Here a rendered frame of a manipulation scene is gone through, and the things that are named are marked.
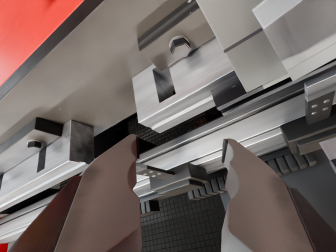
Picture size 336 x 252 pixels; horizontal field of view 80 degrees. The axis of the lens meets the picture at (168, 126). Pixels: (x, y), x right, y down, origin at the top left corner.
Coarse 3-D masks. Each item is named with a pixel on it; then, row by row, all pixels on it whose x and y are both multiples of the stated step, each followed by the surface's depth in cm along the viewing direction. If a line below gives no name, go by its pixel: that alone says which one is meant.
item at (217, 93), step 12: (312, 72) 24; (228, 84) 27; (240, 84) 26; (276, 84) 25; (288, 84) 25; (216, 96) 27; (228, 96) 26; (240, 96) 25; (252, 96) 27; (264, 96) 26; (228, 108) 28
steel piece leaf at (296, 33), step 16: (272, 0) 14; (288, 0) 13; (304, 0) 15; (320, 0) 15; (256, 16) 15; (272, 16) 14; (288, 16) 16; (304, 16) 16; (320, 16) 17; (272, 32) 17; (288, 32) 17; (304, 32) 18; (320, 32) 18; (288, 48) 19; (304, 48) 20; (320, 48) 20; (288, 64) 21
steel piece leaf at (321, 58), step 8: (328, 48) 20; (312, 56) 21; (320, 56) 21; (328, 56) 21; (304, 64) 22; (312, 64) 22; (320, 64) 22; (288, 72) 22; (296, 72) 23; (304, 72) 23
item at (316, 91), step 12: (312, 84) 25; (324, 84) 26; (312, 96) 28; (324, 96) 28; (312, 108) 31; (324, 108) 32; (300, 120) 38; (312, 120) 36; (324, 120) 36; (288, 132) 38; (300, 132) 37; (312, 132) 36; (324, 132) 36; (288, 144) 40; (300, 144) 38; (312, 144) 38
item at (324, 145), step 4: (328, 140) 20; (332, 140) 20; (320, 144) 20; (324, 144) 20; (328, 144) 20; (332, 144) 20; (324, 148) 20; (328, 148) 20; (332, 148) 20; (324, 152) 20; (328, 152) 20; (332, 152) 20; (328, 156) 20; (332, 156) 20; (332, 160) 19; (332, 164) 19
